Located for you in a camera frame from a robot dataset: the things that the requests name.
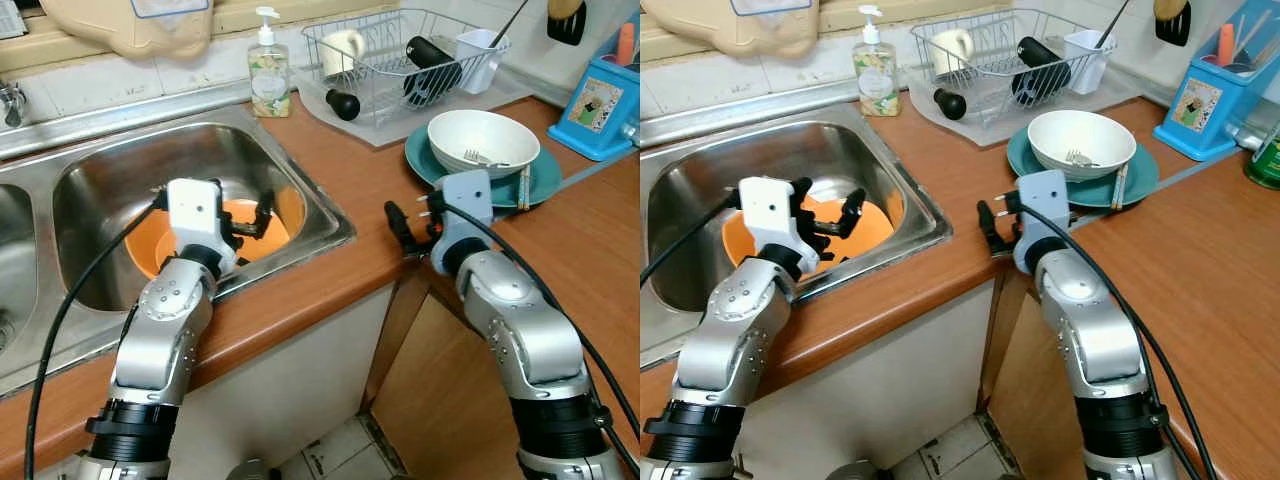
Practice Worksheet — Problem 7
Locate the orange plate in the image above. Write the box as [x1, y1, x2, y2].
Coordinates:
[125, 198, 294, 281]
[722, 198, 898, 277]

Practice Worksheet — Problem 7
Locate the teal plate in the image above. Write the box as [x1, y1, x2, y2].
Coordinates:
[1006, 120, 1161, 209]
[404, 120, 563, 211]

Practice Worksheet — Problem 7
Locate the grey plastic drain tray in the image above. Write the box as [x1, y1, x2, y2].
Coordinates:
[905, 85, 1151, 149]
[295, 85, 536, 149]

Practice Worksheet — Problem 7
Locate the white bowl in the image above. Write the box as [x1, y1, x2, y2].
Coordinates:
[427, 109, 542, 181]
[1027, 109, 1138, 181]

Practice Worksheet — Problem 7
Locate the stainless steel sink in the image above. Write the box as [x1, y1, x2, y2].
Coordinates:
[0, 105, 357, 401]
[640, 105, 954, 369]

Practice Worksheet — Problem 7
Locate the clear soap pump bottle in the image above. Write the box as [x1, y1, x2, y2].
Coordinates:
[853, 5, 901, 118]
[248, 7, 292, 119]

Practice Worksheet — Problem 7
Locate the black tumbler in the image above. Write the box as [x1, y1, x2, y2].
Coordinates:
[403, 35, 464, 108]
[1010, 37, 1071, 108]

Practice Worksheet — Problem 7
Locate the white plastic cutlery cup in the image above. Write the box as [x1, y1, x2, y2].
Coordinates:
[1063, 30, 1116, 96]
[455, 28, 506, 96]

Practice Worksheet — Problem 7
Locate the brown wooden cabinet door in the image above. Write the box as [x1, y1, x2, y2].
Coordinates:
[985, 270, 1111, 480]
[365, 270, 531, 480]

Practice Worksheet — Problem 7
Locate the cream mug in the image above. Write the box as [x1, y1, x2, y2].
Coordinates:
[320, 28, 367, 79]
[930, 28, 975, 79]

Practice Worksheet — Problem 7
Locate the white cabinet front panel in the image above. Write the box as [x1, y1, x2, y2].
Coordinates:
[165, 285, 396, 480]
[760, 280, 996, 480]

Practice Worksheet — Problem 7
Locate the metal countertop joint strip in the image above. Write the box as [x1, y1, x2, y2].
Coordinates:
[558, 148, 641, 193]
[1070, 150, 1251, 226]

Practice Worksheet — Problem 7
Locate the yellow window ledge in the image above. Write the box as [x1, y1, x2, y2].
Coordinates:
[0, 0, 406, 73]
[640, 0, 1011, 71]

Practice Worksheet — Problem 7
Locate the beige plastic board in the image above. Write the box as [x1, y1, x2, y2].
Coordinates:
[640, 0, 821, 59]
[38, 0, 213, 59]

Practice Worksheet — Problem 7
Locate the blue plastic utensil holder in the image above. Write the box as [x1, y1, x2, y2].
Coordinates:
[1153, 18, 1280, 163]
[547, 25, 641, 163]

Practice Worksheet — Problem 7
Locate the chrome faucet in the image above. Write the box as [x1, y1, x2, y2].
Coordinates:
[0, 80, 28, 129]

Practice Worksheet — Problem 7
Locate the green can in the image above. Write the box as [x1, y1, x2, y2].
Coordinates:
[1243, 125, 1280, 191]

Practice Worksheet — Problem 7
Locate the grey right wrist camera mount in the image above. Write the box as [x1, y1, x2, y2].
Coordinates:
[432, 170, 494, 276]
[1012, 170, 1073, 273]

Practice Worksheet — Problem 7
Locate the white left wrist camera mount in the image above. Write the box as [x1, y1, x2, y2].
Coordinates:
[165, 180, 238, 271]
[737, 176, 806, 273]

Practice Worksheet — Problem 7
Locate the white wire dish rack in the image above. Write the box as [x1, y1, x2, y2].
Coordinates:
[910, 8, 1119, 129]
[300, 8, 511, 129]

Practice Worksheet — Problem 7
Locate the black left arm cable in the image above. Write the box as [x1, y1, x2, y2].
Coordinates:
[22, 188, 167, 480]
[640, 193, 743, 288]

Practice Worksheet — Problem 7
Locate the thin black utensil handle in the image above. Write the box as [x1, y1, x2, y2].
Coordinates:
[1095, 0, 1134, 49]
[488, 0, 531, 49]

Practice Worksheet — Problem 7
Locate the black spatula wooden handle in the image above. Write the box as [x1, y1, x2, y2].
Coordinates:
[1153, 0, 1193, 47]
[546, 0, 588, 47]

